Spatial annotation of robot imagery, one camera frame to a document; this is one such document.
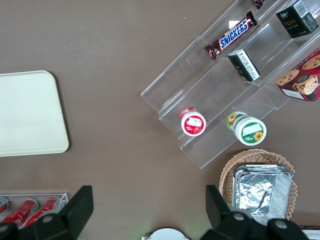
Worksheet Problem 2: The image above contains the clear acrylic bottle rack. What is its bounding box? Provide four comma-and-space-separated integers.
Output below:
0, 191, 69, 230

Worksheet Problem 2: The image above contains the white plastic snack bin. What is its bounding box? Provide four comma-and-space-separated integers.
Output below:
298, 224, 320, 240

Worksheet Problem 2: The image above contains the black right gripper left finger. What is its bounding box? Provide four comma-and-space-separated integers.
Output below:
0, 185, 94, 240

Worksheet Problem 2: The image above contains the light tan wicker basket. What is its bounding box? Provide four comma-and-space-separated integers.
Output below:
218, 148, 299, 226

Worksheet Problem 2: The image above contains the red chocolate chip cookie box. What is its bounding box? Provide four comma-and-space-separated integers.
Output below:
276, 48, 320, 103

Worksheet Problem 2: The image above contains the small black carton box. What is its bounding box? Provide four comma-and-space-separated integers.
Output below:
227, 48, 261, 83
275, 0, 320, 40

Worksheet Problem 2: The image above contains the clear acrylic stepped shelf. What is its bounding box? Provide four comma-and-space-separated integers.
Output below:
140, 0, 320, 170

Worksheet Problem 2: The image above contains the red lid yogurt cup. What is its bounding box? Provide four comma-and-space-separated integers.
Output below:
179, 106, 207, 137

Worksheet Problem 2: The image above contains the green lid sunflower cup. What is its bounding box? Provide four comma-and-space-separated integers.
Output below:
226, 111, 267, 147

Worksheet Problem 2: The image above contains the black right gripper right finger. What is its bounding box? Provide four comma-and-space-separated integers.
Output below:
199, 184, 307, 240

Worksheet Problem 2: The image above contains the cream plastic serving tray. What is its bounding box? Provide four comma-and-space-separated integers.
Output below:
0, 70, 70, 158

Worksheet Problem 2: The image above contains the aluminium foil tray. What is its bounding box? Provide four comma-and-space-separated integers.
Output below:
231, 169, 294, 227
234, 163, 290, 174

